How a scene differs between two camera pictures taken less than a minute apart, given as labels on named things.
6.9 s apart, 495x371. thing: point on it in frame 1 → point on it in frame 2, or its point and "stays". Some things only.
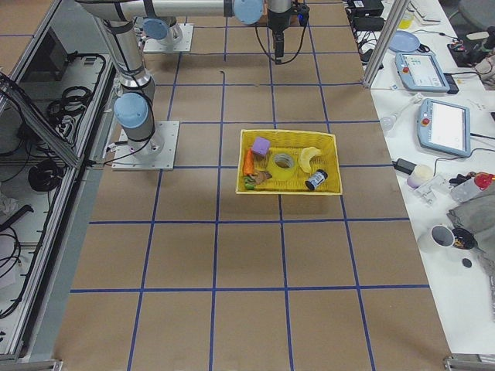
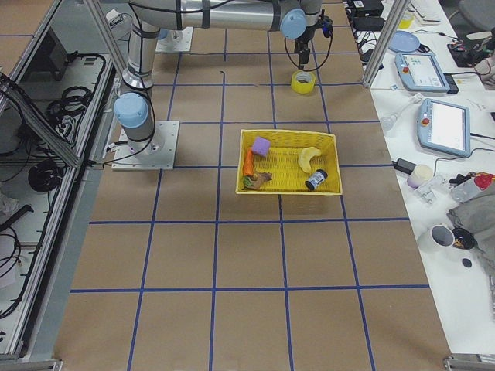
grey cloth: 476,214 stays
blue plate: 404,42 stays
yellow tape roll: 282,165 → 302,81
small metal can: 318,177 stays
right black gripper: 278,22 → 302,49
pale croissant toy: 305,156 stays
